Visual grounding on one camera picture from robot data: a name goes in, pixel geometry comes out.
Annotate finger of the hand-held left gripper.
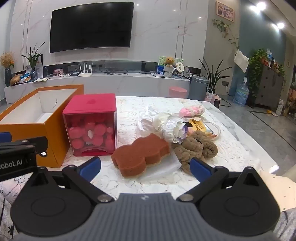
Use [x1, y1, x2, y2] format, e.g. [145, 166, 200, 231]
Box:
[0, 132, 48, 152]

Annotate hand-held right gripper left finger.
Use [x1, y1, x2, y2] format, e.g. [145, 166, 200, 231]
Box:
[30, 156, 115, 204]

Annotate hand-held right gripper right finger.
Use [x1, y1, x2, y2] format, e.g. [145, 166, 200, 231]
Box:
[177, 158, 264, 203]

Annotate brown knitted scarf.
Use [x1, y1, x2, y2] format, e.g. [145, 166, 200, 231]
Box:
[172, 130, 218, 175]

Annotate orange cardboard box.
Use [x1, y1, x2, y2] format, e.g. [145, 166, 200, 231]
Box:
[0, 84, 84, 168]

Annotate brown flower-shaped sponge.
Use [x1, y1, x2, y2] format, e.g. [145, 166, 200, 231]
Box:
[111, 133, 171, 178]

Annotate pink and white knitted item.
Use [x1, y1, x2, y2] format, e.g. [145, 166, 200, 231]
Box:
[179, 105, 205, 117]

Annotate white grid-patterned cloth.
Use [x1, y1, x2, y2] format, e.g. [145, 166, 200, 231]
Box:
[0, 174, 30, 234]

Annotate clear plastic bag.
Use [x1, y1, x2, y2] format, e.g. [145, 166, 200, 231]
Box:
[143, 152, 182, 181]

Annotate yellow and silver wipes packet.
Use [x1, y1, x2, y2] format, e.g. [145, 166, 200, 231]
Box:
[186, 117, 214, 136]

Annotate golden round ornament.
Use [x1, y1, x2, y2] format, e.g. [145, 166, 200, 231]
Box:
[10, 74, 23, 86]

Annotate red dispenser box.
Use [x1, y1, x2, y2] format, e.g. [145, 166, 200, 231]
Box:
[62, 93, 117, 157]

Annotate white lace tablecloth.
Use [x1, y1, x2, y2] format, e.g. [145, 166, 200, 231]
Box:
[62, 96, 262, 204]

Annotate dried flowers in dark vase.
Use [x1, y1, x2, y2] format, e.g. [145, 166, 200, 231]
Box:
[0, 52, 15, 87]

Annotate grey trash can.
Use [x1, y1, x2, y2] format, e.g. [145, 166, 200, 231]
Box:
[188, 75, 209, 101]

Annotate pink round stool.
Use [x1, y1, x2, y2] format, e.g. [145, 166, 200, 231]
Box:
[168, 86, 187, 98]

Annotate grass plant in glass vase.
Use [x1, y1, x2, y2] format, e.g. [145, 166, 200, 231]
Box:
[21, 42, 45, 80]

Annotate cream dotted cushion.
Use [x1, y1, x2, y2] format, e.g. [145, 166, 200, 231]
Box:
[259, 171, 296, 211]

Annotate blue water bottle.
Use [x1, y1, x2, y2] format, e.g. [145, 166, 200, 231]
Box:
[233, 83, 250, 107]

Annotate white marble television console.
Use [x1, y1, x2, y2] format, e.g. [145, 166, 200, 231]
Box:
[5, 73, 192, 103]

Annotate long-leaf potted plant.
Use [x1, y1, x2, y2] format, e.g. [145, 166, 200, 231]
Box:
[199, 58, 232, 93]

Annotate white router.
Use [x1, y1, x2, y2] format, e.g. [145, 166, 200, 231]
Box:
[77, 62, 93, 76]

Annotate grey drawer cabinet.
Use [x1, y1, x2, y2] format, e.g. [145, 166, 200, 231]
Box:
[253, 65, 285, 109]

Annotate green display board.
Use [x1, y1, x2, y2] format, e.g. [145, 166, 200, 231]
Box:
[159, 56, 184, 75]

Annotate white hanging cloth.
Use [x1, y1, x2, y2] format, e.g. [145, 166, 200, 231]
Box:
[233, 49, 250, 73]

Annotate ivy plant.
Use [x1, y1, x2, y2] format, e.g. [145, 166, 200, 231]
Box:
[248, 49, 269, 98]

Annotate hanging green vine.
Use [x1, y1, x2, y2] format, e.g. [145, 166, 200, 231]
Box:
[213, 19, 240, 50]

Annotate tangle of black cables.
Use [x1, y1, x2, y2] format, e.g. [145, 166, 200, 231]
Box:
[104, 69, 128, 75]

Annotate black wall television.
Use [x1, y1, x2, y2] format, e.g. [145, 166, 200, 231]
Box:
[50, 2, 135, 54]

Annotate framed wall picture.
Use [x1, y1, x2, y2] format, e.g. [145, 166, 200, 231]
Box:
[216, 1, 235, 22]

